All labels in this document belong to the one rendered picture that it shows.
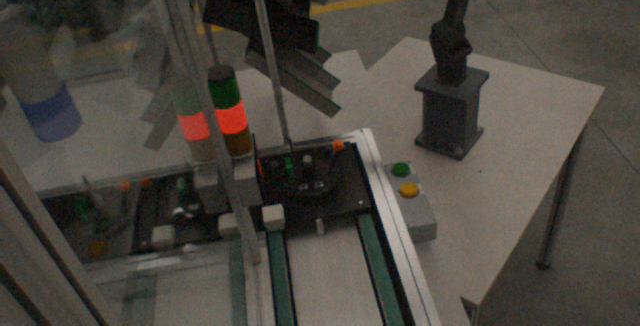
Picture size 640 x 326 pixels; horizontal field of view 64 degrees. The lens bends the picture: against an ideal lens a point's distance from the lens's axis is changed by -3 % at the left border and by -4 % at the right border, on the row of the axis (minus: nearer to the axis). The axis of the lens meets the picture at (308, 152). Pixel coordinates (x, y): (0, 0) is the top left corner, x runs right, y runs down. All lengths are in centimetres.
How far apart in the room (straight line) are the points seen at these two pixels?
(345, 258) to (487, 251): 32
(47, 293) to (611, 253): 236
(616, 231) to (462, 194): 130
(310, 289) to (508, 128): 77
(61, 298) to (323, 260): 95
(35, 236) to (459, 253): 109
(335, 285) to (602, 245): 158
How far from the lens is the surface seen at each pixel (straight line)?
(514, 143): 155
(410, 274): 110
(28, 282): 26
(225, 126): 89
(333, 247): 120
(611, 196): 273
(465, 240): 129
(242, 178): 92
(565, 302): 230
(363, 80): 179
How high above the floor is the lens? 184
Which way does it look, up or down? 40 degrees down
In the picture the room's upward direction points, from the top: 10 degrees counter-clockwise
